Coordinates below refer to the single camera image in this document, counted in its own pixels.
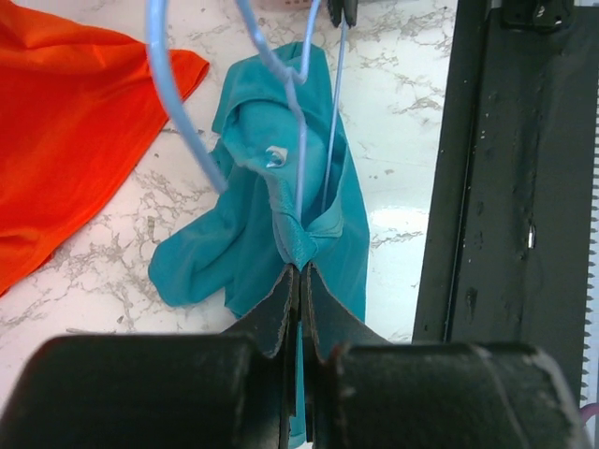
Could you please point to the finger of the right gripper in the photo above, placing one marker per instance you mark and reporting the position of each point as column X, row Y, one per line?
column 343, row 11

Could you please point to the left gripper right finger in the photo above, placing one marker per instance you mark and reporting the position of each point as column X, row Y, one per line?
column 362, row 391

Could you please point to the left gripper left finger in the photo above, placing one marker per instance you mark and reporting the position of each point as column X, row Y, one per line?
column 140, row 397

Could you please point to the teal t shirt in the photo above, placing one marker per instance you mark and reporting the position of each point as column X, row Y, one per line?
column 288, row 244

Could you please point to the light blue wire hanger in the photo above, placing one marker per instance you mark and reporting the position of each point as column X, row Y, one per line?
column 290, row 93

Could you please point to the orange t shirt on hanger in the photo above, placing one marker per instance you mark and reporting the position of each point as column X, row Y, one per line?
column 78, row 111

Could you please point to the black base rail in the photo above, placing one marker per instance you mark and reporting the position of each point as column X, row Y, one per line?
column 512, row 244

